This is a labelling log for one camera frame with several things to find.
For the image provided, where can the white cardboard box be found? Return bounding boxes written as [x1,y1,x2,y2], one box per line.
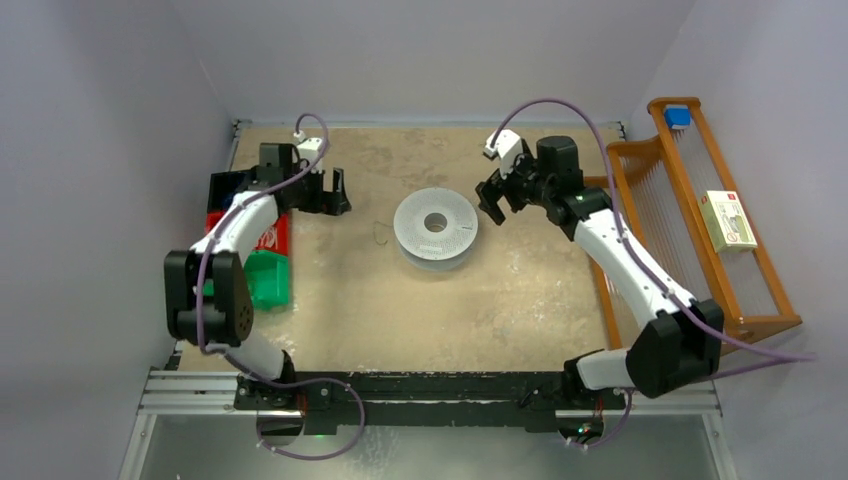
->
[699,190,758,253]

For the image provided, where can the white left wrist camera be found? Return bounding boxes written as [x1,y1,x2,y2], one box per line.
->
[293,131,329,174]

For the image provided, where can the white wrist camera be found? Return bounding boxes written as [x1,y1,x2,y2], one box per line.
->
[483,129,524,179]
[293,131,329,174]

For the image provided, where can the red bin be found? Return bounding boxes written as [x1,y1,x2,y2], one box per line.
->
[204,210,290,257]

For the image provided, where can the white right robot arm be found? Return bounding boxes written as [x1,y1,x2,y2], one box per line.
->
[475,130,724,407]

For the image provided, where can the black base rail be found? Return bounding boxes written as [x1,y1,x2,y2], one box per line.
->
[234,371,626,435]

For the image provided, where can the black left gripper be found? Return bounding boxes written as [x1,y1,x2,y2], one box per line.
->
[285,163,349,217]

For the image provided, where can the wooden rack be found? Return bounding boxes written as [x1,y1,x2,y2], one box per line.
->
[607,97,802,343]

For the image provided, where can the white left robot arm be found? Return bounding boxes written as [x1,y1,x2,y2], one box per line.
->
[164,137,351,409]

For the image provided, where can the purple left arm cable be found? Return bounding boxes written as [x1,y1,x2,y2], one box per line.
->
[193,112,367,462]

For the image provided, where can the white perforated spool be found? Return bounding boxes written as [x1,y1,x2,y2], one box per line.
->
[392,187,479,272]

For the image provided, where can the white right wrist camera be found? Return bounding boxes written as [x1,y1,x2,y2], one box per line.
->
[483,129,524,179]

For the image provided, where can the green bin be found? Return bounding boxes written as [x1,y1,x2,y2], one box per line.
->
[188,250,291,313]

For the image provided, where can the blue block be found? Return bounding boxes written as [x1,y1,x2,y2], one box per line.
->
[663,105,692,130]

